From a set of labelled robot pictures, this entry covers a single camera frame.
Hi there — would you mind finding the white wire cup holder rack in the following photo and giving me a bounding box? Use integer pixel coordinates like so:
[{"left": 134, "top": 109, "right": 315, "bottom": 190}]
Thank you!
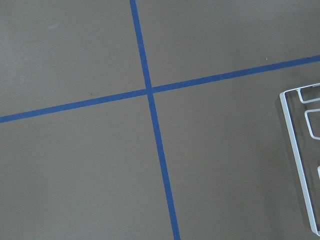
[{"left": 279, "top": 83, "right": 320, "bottom": 237}]

